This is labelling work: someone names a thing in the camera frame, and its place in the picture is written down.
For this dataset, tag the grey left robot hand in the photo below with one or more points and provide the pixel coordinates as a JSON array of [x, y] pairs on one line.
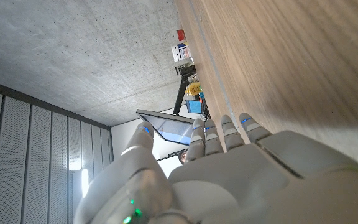
[[228, 186]]

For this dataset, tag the seated person grey shirt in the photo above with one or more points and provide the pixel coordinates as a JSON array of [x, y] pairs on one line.
[[182, 157]]

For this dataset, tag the large black monitor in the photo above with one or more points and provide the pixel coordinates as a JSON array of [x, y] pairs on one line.
[[169, 127]]

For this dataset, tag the laptop with blue screen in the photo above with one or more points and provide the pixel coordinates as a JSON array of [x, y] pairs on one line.
[[194, 106]]

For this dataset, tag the clear bottle yellow label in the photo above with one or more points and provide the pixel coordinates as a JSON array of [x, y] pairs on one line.
[[194, 89]]

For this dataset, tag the white canister blue label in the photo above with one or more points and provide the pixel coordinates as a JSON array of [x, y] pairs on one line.
[[181, 52]]

